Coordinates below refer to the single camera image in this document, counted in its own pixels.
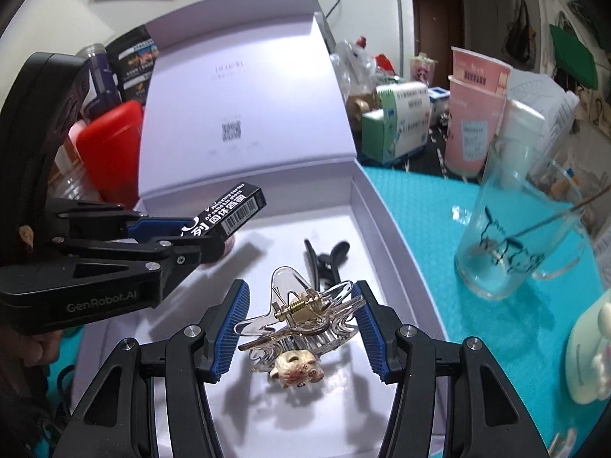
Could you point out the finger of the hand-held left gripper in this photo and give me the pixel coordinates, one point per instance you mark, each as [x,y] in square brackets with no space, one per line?
[152,229]
[191,253]

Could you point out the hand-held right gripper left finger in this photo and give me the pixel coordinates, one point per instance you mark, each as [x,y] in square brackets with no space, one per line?
[229,334]

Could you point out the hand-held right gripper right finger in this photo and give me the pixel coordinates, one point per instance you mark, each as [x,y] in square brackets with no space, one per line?
[377,334]

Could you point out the black lipstick box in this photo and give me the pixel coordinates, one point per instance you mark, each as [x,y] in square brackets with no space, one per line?
[229,210]

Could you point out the clear hair claw clip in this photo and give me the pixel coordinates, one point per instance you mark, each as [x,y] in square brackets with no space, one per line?
[296,315]

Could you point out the black hair clip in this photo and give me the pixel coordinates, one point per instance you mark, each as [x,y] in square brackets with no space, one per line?
[322,260]

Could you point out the white gift box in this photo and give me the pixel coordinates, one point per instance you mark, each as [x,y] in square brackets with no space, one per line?
[248,105]

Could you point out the person's left hand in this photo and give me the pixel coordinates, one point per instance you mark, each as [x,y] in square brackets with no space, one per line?
[45,353]

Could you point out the red canister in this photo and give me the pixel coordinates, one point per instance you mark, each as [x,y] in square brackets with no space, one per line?
[114,152]

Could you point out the teal bubble mat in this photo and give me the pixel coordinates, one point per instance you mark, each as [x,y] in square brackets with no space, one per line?
[429,229]

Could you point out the black snack package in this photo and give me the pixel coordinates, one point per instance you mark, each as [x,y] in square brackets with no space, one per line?
[133,62]

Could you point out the cartoon print glass mug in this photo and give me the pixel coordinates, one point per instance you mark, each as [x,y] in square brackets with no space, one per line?
[501,229]

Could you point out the metal stirring spoon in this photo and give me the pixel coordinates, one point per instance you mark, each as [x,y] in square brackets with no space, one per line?
[539,224]

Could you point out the green white medicine box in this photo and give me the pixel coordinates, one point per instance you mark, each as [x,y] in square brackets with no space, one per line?
[403,98]
[391,138]

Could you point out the cream cartoon dog bottle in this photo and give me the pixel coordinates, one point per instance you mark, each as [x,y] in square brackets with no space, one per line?
[592,358]

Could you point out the clear plastic bags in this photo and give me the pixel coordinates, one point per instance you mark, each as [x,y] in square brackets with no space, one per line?
[355,81]

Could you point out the white frosted cup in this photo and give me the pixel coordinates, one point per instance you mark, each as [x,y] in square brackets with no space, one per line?
[522,129]

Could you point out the small pink cartoon cup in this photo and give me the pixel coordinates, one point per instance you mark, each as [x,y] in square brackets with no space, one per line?
[422,71]

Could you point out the white refrigerator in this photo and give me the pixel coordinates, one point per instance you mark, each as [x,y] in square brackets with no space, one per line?
[367,9]

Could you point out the brown door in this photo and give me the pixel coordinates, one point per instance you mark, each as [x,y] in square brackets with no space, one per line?
[437,24]

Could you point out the dark hanging bag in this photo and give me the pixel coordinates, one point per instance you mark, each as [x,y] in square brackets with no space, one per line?
[519,31]

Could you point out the green tote bag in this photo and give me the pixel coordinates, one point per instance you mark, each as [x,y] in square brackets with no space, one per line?
[573,57]

